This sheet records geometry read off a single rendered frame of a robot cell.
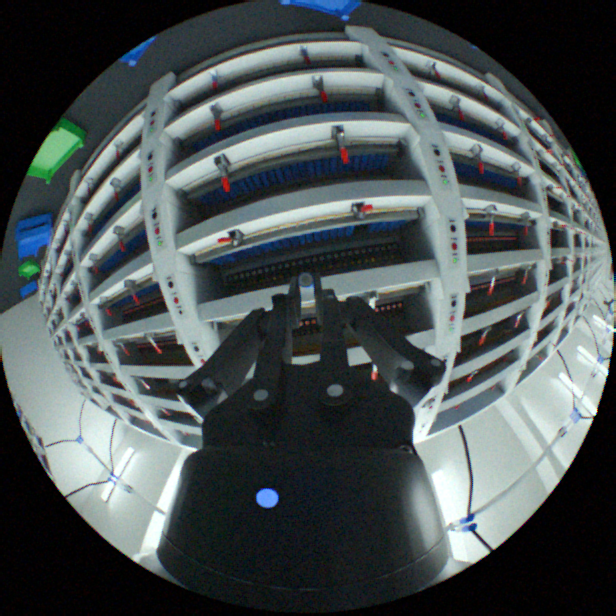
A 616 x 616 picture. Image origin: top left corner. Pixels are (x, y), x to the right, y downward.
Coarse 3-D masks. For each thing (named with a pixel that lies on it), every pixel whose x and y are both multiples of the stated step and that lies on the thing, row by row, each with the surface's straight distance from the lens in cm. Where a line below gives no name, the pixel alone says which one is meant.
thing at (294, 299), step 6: (294, 276) 22; (294, 282) 20; (294, 288) 18; (288, 294) 16; (294, 294) 16; (300, 294) 22; (288, 300) 16; (294, 300) 16; (300, 300) 21; (288, 306) 16; (294, 306) 16; (300, 306) 20; (294, 312) 16; (300, 312) 19; (294, 318) 16; (300, 318) 18; (294, 324) 17; (300, 324) 17
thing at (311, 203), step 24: (312, 192) 40; (336, 192) 40; (360, 192) 40; (384, 192) 42; (408, 192) 44; (216, 216) 45; (240, 216) 41; (264, 216) 39; (288, 216) 40; (312, 216) 42; (432, 216) 48; (192, 240) 47; (216, 240) 46; (384, 240) 58; (408, 240) 60; (192, 264) 52; (216, 264) 63; (264, 264) 56
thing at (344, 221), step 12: (324, 216) 41; (348, 216) 43; (372, 216) 44; (384, 216) 45; (396, 216) 46; (408, 216) 48; (288, 228) 42; (300, 228) 42; (312, 228) 42; (324, 228) 43; (252, 240) 44; (264, 240) 43; (204, 252) 50; (216, 252) 48; (228, 252) 47
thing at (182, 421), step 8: (176, 416) 131; (184, 416) 122; (192, 416) 124; (160, 424) 129; (168, 424) 121; (176, 424) 114; (184, 424) 109; (192, 424) 115; (200, 424) 112; (184, 432) 120; (192, 432) 108; (200, 432) 103
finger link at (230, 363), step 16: (256, 320) 14; (240, 336) 12; (256, 336) 14; (224, 352) 11; (240, 352) 12; (256, 352) 14; (208, 368) 11; (224, 368) 11; (240, 368) 12; (192, 384) 10; (224, 384) 11; (240, 384) 12; (192, 400) 10
